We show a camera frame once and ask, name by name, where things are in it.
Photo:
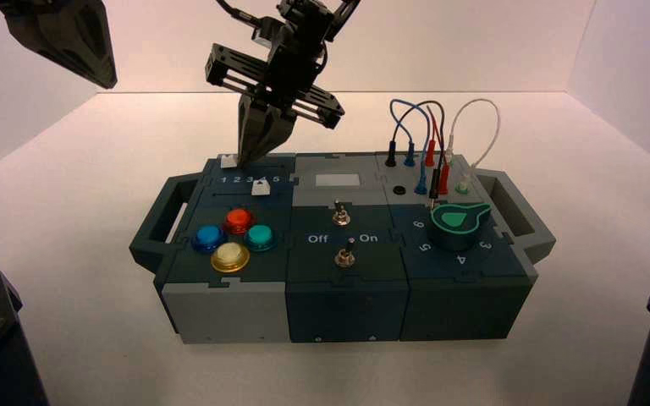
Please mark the green round push button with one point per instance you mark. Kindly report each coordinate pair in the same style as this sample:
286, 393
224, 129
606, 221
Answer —
260, 236

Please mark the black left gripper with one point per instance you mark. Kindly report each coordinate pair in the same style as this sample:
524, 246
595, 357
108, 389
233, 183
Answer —
288, 61

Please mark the small grey display screen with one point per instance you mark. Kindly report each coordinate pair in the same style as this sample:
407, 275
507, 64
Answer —
337, 180

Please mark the yellow round push button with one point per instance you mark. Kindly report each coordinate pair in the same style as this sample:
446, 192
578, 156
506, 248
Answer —
229, 256

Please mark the white slider knob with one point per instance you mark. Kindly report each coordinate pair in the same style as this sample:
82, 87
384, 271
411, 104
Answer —
260, 188
229, 162

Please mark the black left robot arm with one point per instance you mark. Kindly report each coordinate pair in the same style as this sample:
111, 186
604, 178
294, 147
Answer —
61, 39

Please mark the black round panel socket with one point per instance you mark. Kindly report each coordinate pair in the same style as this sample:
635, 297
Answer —
399, 190

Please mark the metal toggle switch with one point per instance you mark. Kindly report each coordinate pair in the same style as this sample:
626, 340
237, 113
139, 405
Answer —
345, 256
340, 215

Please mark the green rotary pointer knob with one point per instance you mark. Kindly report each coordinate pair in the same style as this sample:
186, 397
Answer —
455, 227

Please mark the red round push button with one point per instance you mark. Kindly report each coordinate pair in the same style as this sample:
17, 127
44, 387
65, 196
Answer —
239, 219

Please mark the dark teal grey control box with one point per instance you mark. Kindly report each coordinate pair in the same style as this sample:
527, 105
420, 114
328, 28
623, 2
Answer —
347, 314

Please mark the blue round push button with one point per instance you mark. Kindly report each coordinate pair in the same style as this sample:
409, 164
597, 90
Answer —
209, 237

